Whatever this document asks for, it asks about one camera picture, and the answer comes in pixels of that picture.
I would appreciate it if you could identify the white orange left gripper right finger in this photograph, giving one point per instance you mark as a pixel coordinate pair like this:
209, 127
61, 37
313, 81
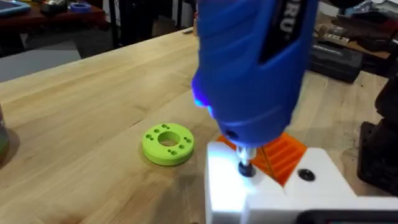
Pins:
317, 183

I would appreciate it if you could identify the white orange left gripper left finger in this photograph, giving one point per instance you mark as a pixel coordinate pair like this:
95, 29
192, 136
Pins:
224, 186

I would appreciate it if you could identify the blue electric screwdriver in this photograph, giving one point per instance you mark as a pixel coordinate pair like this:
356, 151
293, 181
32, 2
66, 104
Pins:
248, 62

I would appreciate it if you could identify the green disc with holes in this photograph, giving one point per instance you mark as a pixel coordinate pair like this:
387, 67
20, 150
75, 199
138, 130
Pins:
168, 152

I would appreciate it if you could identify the black tool case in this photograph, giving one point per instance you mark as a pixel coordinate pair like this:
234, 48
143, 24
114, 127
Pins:
335, 60

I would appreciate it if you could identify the cluttered wooden workbench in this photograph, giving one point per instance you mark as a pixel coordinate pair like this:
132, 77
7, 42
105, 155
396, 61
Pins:
367, 28

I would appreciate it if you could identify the blue tape roll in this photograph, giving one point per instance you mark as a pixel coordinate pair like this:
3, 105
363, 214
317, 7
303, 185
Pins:
80, 7

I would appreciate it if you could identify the dark red side table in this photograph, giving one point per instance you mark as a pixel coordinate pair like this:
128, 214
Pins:
46, 20

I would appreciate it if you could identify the blue tray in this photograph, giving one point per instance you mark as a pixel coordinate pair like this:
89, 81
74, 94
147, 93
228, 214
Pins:
12, 7

